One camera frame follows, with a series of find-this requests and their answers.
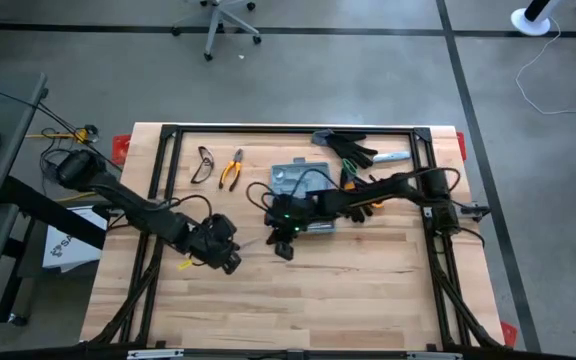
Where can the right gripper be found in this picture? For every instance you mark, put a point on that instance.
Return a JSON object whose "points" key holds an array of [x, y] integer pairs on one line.
{"points": [[295, 230]]}

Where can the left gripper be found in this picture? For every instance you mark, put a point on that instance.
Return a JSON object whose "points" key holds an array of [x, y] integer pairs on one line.
{"points": [[215, 242]]}

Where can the grey plastic tool case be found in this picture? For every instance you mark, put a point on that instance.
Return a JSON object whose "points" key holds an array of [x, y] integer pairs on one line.
{"points": [[293, 175]]}

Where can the black and orange tool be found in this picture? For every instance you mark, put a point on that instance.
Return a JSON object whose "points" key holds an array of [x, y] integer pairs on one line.
{"points": [[238, 156]]}

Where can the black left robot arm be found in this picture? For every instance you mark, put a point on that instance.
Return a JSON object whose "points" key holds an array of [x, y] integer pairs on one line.
{"points": [[133, 207]]}

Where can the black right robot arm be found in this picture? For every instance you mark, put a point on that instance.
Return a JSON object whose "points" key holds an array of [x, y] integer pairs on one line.
{"points": [[378, 190]]}

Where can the yellow paper tag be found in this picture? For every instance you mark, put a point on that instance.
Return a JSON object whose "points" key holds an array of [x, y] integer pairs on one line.
{"points": [[184, 264]]}

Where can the shiny clear object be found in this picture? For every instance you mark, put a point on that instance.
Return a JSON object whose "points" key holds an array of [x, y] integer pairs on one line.
{"points": [[209, 161]]}

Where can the silver utility knife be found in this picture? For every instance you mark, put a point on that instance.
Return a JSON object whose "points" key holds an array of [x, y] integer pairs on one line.
{"points": [[390, 157]]}

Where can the red corner clamp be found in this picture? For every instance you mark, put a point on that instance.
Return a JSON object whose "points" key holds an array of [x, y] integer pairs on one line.
{"points": [[120, 147], [508, 335], [461, 147]]}

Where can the white printed carton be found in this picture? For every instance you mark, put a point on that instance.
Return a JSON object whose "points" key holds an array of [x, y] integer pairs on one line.
{"points": [[68, 250]]}

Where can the black diagonal bar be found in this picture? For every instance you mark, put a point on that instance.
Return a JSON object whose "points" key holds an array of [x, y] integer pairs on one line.
{"points": [[48, 212]]}

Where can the grey mesh office chair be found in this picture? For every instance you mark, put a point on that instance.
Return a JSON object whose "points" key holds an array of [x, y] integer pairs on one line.
{"points": [[213, 30]]}

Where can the black desk leg with caster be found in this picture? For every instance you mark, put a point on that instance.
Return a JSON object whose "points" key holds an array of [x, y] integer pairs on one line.
{"points": [[15, 280]]}

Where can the white round stand base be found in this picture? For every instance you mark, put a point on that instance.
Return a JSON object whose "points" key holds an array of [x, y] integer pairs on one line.
{"points": [[528, 25]]}

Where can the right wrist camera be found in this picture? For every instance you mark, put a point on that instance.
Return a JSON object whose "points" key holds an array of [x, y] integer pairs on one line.
{"points": [[284, 251]]}

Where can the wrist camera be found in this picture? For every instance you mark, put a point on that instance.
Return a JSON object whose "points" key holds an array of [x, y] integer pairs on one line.
{"points": [[284, 251], [232, 263]]}

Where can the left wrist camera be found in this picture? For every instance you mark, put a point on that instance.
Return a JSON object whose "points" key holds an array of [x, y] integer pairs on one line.
{"points": [[232, 263]]}

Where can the black table frame rail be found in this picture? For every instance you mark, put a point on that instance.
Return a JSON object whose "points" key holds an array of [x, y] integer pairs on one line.
{"points": [[168, 150]]}

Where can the silver metal bracket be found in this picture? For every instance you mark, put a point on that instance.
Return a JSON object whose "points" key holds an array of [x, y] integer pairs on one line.
{"points": [[433, 356], [155, 354]]}

